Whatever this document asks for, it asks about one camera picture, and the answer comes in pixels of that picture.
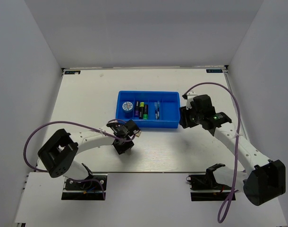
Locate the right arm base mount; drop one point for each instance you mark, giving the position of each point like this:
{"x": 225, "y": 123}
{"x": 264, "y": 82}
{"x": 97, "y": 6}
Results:
{"x": 200, "y": 190}

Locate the left corner label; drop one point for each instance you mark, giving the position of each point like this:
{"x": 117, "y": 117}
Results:
{"x": 72, "y": 72}

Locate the green pen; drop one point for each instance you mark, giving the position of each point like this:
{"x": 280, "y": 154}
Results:
{"x": 158, "y": 110}

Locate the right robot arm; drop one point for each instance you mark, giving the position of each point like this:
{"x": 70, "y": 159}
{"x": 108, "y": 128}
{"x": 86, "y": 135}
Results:
{"x": 262, "y": 179}

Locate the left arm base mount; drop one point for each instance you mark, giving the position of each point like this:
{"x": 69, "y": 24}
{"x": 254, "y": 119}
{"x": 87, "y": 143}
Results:
{"x": 86, "y": 191}

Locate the blue divided plastic bin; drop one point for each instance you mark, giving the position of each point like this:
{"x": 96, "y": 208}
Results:
{"x": 169, "y": 108}

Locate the right corner label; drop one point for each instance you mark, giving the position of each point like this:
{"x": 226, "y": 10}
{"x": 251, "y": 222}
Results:
{"x": 214, "y": 70}

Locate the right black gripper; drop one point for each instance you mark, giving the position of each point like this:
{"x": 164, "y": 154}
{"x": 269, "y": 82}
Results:
{"x": 184, "y": 120}

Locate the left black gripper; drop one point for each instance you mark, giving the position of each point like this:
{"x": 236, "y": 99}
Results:
{"x": 120, "y": 149}

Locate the corner label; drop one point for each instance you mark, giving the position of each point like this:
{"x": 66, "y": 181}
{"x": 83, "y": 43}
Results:
{"x": 72, "y": 72}
{"x": 214, "y": 70}

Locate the blue round tape container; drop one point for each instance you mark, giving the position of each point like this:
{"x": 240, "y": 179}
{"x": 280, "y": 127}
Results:
{"x": 128, "y": 108}

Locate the green cap black highlighter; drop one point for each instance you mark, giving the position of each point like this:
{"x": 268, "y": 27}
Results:
{"x": 145, "y": 112}

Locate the blue pen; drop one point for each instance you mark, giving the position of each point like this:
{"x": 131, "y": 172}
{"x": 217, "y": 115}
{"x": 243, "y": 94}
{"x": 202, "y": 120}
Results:
{"x": 156, "y": 110}

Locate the yellow cap black highlighter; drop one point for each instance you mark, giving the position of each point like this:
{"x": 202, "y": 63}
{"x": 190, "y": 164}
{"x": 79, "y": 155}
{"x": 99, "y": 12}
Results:
{"x": 141, "y": 110}

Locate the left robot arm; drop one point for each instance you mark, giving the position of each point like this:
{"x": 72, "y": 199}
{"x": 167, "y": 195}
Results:
{"x": 59, "y": 151}

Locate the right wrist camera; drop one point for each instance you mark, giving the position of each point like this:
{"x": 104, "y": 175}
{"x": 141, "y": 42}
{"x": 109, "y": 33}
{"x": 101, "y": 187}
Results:
{"x": 189, "y": 98}

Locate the purple cap highlighter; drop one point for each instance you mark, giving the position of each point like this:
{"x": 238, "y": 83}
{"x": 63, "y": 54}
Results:
{"x": 136, "y": 109}

